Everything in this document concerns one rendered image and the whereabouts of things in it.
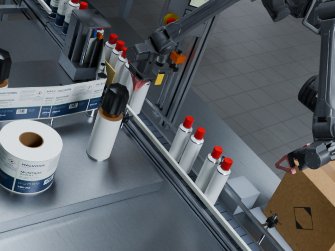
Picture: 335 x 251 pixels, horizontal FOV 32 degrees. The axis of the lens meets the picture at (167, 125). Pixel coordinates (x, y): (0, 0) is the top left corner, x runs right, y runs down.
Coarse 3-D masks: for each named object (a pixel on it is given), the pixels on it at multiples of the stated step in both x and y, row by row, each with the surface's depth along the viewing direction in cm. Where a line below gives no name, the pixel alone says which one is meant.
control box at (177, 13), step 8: (168, 0) 213; (176, 0) 212; (184, 0) 212; (168, 8) 214; (176, 8) 214; (184, 8) 214; (192, 8) 214; (160, 16) 223; (168, 16) 216; (176, 16) 216; (160, 24) 219; (192, 32) 220; (200, 32) 220
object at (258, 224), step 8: (152, 104) 236; (160, 112) 233; (168, 120) 230; (200, 160) 217; (232, 192) 208; (240, 200) 206; (248, 216) 202; (256, 224) 199; (264, 232) 197; (272, 240) 195; (280, 248) 193
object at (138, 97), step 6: (138, 90) 233; (144, 90) 233; (132, 96) 238; (138, 96) 235; (144, 96) 235; (132, 102) 237; (138, 102) 236; (132, 108) 238; (138, 108) 238; (138, 114) 241
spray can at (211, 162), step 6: (216, 150) 203; (222, 150) 204; (210, 156) 206; (216, 156) 204; (204, 162) 208; (210, 162) 205; (216, 162) 205; (204, 168) 208; (210, 168) 206; (198, 174) 212; (204, 174) 209; (210, 174) 208; (198, 180) 211; (204, 180) 210; (198, 186) 212; (204, 186) 212
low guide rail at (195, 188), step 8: (128, 112) 237; (136, 120) 233; (144, 128) 230; (152, 136) 227; (160, 144) 224; (168, 160) 221; (176, 168) 218; (184, 176) 215; (192, 184) 212; (200, 192) 209; (208, 200) 207; (208, 208) 207; (216, 216) 204; (224, 224) 201; (232, 232) 199; (240, 240) 197; (248, 248) 195
